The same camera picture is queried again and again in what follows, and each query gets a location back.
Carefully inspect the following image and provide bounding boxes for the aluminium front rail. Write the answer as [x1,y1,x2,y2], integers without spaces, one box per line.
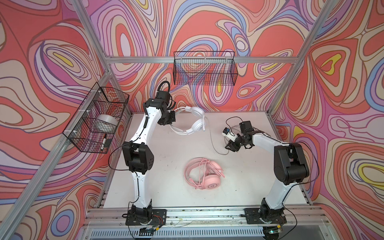
[83,205,331,227]

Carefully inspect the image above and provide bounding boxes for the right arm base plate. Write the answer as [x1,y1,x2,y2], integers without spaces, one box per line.
[244,206,287,225]

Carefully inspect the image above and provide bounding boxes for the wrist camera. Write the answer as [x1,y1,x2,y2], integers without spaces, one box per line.
[222,128,238,142]
[156,81,176,110]

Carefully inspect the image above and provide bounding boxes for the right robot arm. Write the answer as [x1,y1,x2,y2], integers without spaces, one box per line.
[223,128,310,224]

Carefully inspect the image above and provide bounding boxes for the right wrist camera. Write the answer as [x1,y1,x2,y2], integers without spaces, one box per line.
[222,128,238,142]

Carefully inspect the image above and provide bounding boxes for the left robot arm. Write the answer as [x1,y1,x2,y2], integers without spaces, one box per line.
[120,97,175,225]

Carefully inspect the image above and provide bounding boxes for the slotted grey cable duct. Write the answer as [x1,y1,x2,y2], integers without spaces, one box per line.
[84,227,265,240]

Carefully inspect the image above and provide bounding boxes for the left black wire basket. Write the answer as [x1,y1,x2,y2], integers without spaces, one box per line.
[63,83,130,154]

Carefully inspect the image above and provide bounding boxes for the rear black wire basket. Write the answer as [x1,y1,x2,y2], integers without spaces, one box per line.
[173,50,238,86]

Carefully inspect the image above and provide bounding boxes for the white tape roll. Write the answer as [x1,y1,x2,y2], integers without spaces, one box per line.
[95,114,118,134]

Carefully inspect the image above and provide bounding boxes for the black wire basket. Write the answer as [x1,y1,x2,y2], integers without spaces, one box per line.
[63,83,130,154]
[173,50,238,86]

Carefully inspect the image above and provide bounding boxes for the white headphones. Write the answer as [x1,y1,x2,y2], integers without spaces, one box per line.
[170,106,206,136]

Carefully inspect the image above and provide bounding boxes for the pink cat-ear headphones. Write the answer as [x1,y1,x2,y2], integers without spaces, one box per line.
[184,158,225,190]

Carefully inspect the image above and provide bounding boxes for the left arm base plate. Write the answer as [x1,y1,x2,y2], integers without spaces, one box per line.
[125,209,167,226]

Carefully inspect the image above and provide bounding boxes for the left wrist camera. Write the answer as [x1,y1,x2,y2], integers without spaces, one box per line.
[156,81,176,110]

